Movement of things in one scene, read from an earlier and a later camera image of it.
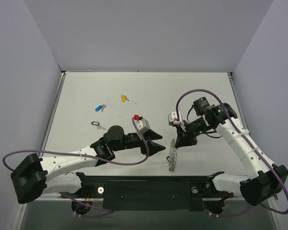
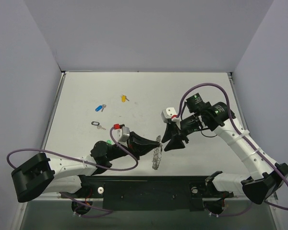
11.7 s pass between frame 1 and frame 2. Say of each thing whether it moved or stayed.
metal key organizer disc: moved
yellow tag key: stayed
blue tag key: stayed
